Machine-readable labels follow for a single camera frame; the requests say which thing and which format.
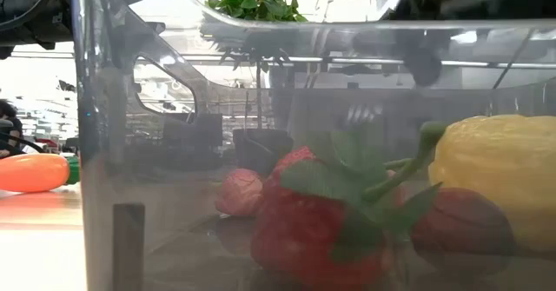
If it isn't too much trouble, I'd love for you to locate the yellow toy lemon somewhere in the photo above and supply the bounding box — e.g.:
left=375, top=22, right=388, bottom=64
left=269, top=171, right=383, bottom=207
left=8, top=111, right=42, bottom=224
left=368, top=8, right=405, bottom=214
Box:
left=427, top=115, right=556, bottom=255

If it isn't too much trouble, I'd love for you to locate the small round red toy fruit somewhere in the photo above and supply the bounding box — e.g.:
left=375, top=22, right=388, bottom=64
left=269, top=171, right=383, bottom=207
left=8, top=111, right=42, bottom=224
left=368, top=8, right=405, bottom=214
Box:
left=410, top=187, right=516, bottom=274

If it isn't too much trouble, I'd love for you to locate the red toy strawberry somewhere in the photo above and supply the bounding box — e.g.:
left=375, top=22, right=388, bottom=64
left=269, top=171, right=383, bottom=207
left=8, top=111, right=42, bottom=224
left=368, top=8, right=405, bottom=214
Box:
left=250, top=123, right=448, bottom=288

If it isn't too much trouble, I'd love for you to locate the round pink toy fruit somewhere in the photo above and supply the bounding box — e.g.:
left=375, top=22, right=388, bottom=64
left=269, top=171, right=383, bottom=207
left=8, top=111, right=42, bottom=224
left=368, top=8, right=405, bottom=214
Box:
left=215, top=168, right=265, bottom=218

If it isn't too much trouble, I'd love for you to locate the orange toy carrot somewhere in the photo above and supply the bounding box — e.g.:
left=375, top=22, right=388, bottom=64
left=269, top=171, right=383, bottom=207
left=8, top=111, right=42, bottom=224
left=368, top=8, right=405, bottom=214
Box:
left=0, top=153, right=82, bottom=194

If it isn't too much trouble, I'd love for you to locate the clear grey tupperware container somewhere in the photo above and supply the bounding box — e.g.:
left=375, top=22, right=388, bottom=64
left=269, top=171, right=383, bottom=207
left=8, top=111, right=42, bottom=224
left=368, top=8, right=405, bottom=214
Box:
left=69, top=0, right=556, bottom=291

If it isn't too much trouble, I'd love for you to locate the green plant in black pot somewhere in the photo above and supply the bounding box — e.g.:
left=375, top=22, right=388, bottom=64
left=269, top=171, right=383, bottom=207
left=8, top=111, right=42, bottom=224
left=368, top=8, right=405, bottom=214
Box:
left=202, top=0, right=309, bottom=175

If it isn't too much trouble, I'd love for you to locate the person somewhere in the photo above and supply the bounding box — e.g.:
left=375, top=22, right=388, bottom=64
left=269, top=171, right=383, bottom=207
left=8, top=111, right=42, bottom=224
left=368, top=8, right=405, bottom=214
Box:
left=0, top=100, right=25, bottom=158

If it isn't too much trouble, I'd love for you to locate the thick black curved cable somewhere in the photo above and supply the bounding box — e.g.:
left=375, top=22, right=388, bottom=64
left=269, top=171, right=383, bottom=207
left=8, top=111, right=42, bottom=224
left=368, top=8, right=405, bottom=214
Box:
left=0, top=132, right=45, bottom=155

